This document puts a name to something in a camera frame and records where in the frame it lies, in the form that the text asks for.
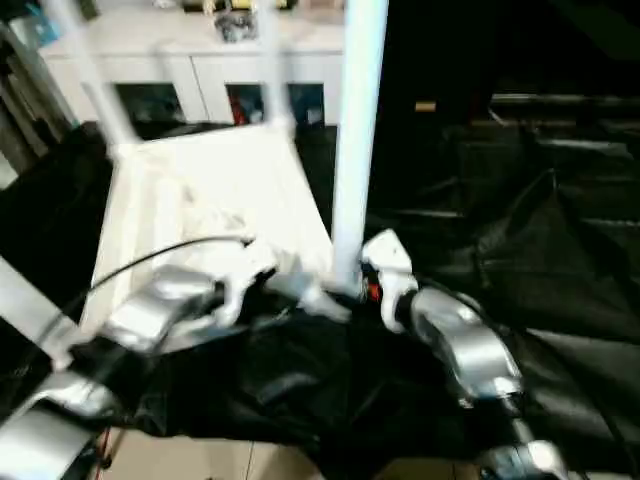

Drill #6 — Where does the white plastic table top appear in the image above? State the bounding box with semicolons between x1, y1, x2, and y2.
58;122;353;353

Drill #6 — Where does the white plastic table leg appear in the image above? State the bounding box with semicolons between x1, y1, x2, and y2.
328;0;391;297
0;255;83;349
256;0;299;137
42;0;139;159

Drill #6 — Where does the black plastic mat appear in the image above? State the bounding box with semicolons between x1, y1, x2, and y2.
0;105;640;480

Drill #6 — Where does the dark crumpled bundle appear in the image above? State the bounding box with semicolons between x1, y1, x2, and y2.
214;8;261;43

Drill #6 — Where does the white cabinet with glass doors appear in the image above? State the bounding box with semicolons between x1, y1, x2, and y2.
30;0;347;129

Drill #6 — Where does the light blue plastic film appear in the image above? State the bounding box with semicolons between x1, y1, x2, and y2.
18;8;59;49

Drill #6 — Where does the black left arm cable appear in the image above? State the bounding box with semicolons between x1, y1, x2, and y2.
84;234;257;303

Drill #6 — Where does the red floor cable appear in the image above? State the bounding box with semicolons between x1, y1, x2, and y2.
96;436;119;475

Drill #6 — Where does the black bench with silver rail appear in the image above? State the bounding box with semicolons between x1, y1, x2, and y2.
488;92;640;156

